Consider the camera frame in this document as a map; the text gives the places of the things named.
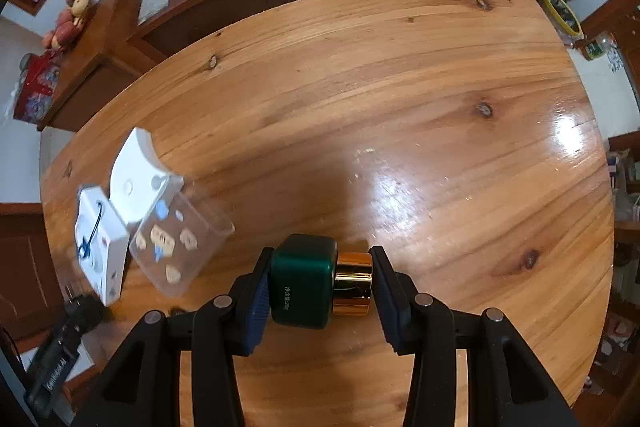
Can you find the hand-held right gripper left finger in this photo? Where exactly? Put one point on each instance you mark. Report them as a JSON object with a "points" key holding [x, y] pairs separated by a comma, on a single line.
{"points": [[255, 309]]}

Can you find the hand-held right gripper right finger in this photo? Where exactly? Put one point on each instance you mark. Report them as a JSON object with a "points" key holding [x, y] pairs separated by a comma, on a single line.
{"points": [[392, 307]]}

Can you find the green bottle with gold cap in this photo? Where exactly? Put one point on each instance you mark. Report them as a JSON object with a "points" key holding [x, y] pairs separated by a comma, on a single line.
{"points": [[300, 277]]}

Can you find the black plug charger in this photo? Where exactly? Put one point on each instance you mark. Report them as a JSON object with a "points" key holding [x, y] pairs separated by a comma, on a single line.
{"points": [[85, 314]]}

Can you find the clear plastic box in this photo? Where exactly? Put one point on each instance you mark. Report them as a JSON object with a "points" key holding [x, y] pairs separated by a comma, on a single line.
{"points": [[195, 227]]}

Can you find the wooden door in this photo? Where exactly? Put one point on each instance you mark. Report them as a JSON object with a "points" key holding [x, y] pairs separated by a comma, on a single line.
{"points": [[25, 257]]}

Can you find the white round plastic piece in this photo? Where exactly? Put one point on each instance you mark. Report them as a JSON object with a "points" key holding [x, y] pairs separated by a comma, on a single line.
{"points": [[132, 179]]}

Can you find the wooden table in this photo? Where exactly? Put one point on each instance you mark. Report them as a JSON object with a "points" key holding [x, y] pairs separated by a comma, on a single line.
{"points": [[350, 107]]}

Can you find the red tissue packet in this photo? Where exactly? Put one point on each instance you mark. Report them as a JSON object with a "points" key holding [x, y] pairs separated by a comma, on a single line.
{"points": [[37, 87]]}

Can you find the wooden side cabinet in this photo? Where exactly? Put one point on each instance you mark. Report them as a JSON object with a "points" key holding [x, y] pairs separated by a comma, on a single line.
{"points": [[95, 67]]}

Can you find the grey booklet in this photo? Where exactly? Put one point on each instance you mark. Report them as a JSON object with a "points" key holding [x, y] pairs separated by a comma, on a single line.
{"points": [[155, 2]]}

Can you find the plastic bottle with green label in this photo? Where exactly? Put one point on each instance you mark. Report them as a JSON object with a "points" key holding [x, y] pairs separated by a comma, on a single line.
{"points": [[597, 49]]}

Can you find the clear jar with yellow rim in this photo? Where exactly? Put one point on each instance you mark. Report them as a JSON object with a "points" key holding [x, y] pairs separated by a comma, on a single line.
{"points": [[565, 19]]}

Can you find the bowl of fruit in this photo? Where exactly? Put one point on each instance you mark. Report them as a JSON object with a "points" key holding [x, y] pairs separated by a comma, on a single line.
{"points": [[70, 19]]}

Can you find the white compact camera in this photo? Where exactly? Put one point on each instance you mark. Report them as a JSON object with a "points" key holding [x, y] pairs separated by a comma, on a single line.
{"points": [[102, 252]]}

